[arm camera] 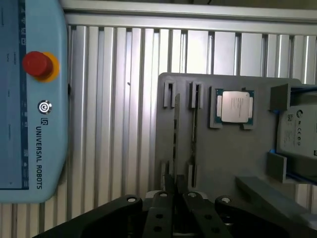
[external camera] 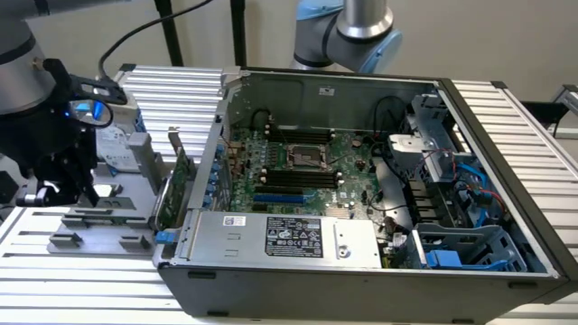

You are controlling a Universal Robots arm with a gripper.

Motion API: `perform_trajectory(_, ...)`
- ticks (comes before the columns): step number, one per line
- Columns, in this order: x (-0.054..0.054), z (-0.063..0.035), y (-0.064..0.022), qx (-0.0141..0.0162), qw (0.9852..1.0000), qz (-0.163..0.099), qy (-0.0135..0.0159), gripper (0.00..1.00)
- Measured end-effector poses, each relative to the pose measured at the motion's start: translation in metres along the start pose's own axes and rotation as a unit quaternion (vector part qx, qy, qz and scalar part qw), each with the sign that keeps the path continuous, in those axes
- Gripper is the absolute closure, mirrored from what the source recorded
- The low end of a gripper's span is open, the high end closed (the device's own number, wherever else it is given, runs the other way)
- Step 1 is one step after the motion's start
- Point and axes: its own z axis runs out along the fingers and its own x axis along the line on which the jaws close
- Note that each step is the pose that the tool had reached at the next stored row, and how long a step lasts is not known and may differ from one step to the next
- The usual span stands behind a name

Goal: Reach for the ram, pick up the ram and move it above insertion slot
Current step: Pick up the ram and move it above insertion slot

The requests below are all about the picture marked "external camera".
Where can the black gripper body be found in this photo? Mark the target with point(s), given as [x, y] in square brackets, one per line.
[41, 142]

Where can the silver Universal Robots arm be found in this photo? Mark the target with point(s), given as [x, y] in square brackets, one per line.
[18, 67]

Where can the short black expansion slot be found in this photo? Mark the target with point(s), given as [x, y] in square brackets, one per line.
[265, 207]

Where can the blue expansion slot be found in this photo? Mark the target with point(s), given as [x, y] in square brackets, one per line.
[278, 198]

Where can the black RAM slot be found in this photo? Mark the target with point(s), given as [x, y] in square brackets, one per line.
[298, 179]
[298, 170]
[298, 184]
[298, 175]
[298, 130]

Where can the silver hard disk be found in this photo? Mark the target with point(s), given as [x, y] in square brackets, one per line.
[116, 142]

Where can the grey parts rack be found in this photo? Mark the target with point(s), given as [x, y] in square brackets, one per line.
[105, 237]

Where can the green graphics card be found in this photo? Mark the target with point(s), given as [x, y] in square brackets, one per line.
[177, 189]

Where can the blue plastic latch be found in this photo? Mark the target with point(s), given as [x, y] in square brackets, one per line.
[165, 236]

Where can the silver power supply unit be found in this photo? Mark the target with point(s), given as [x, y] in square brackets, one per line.
[253, 247]

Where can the black stand pole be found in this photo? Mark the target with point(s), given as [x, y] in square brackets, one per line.
[172, 34]
[238, 34]

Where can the CPU socket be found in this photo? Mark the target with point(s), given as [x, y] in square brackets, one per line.
[309, 155]

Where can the small silver heat sink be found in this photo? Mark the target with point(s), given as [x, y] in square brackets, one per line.
[340, 213]

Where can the green motherboard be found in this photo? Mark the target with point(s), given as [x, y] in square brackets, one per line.
[357, 169]

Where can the black open PC case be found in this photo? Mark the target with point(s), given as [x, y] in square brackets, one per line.
[316, 291]

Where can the round coin battery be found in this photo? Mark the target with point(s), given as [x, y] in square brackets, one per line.
[359, 141]

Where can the grey metal disk bay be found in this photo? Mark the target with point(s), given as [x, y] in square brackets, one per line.
[429, 149]

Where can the blue drive cage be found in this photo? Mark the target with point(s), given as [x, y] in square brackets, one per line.
[471, 243]

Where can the grey aluminium profile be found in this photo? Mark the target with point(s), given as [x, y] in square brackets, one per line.
[567, 98]

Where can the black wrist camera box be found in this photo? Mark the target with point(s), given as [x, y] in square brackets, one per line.
[97, 89]

